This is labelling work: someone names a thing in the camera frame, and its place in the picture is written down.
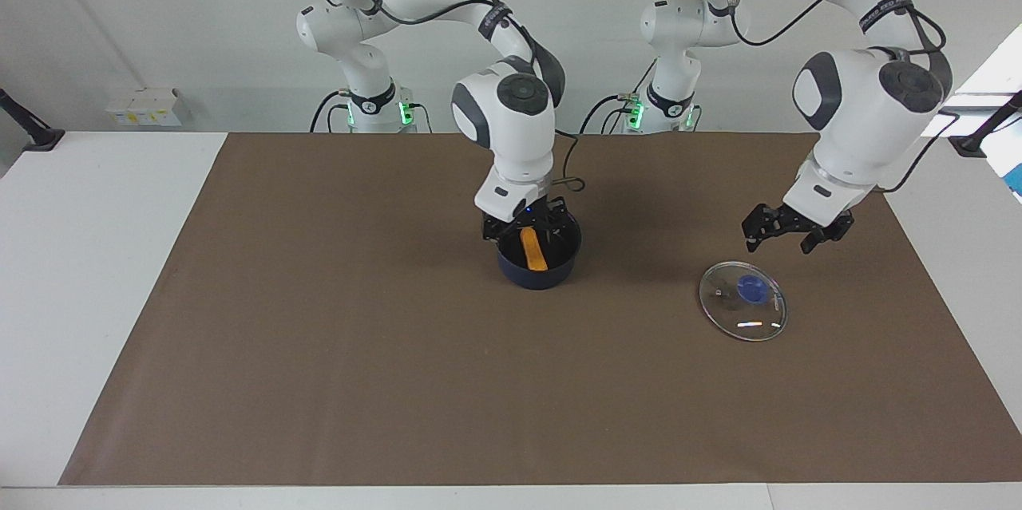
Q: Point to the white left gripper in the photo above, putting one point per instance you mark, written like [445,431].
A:
[826,195]

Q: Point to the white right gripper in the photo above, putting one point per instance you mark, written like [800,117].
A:
[511,197]

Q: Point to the yellow toy corn cob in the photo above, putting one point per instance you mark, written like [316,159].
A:
[533,251]

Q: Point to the glass lid with blue knob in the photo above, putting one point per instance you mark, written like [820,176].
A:
[742,310]

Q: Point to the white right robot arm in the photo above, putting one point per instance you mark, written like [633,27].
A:
[515,135]

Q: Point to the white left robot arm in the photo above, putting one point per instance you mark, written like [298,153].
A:
[862,119]

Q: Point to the brown table mat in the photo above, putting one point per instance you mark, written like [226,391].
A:
[399,374]

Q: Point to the blue object at edge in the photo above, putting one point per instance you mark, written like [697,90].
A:
[1016,181]

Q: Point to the small white box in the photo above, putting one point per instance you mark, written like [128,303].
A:
[144,107]

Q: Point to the black camera stand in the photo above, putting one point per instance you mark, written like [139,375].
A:
[36,136]
[970,144]

